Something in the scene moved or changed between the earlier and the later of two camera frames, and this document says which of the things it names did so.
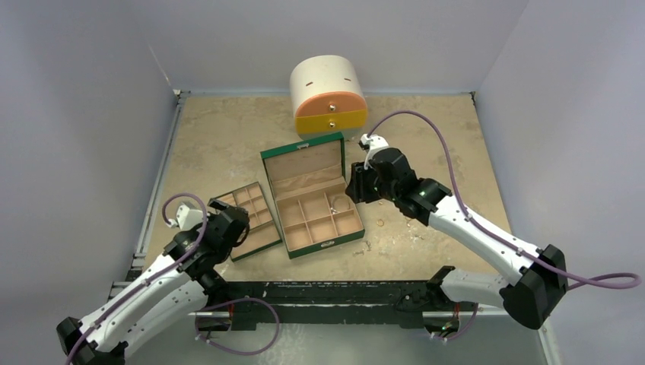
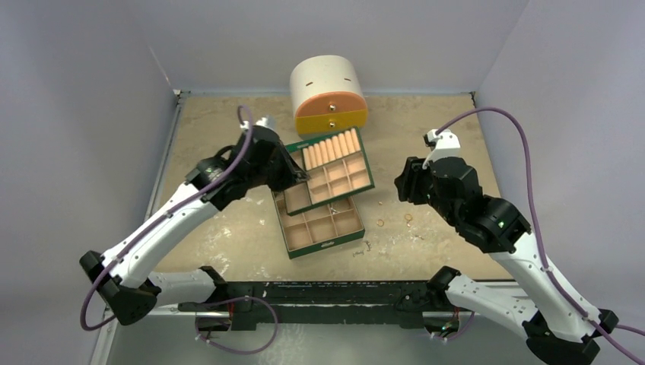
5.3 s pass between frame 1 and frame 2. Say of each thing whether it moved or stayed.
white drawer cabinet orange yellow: stayed
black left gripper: moved
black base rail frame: stayed
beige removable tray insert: moved
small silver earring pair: stayed
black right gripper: moved
